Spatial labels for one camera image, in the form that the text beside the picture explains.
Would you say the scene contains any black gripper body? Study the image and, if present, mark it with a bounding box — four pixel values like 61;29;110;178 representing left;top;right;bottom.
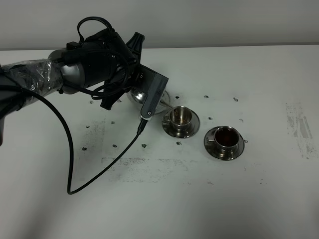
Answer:
100;32;145;110

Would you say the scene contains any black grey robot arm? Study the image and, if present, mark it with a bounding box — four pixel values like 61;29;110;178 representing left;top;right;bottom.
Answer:
0;16;145;110

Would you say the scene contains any stainless steel teapot coaster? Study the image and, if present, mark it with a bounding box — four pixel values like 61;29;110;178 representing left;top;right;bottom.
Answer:
155;91;170;115

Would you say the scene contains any far stainless steel teacup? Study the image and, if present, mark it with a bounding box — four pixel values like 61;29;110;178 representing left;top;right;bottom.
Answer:
162;106;192;129

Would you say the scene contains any stainless steel teacup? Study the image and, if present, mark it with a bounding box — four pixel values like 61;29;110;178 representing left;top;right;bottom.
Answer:
162;106;192;129
205;126;240;148

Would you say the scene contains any far stainless steel saucer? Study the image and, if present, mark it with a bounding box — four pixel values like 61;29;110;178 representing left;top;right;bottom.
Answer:
161;110;200;138

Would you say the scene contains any stainless steel saucer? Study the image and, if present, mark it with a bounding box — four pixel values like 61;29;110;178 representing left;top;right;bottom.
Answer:
161;110;200;138
203;126;245;161

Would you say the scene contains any near stainless steel saucer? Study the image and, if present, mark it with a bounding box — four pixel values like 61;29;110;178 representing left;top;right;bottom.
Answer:
203;126;245;161

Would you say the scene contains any near stainless steel teacup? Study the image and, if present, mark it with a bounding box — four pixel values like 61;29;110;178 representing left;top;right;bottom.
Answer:
205;126;240;148

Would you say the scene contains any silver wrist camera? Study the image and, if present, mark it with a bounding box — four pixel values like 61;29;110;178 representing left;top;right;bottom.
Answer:
136;65;168;120

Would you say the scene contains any black camera cable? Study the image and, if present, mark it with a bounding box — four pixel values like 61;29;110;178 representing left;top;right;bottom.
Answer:
0;86;148;195

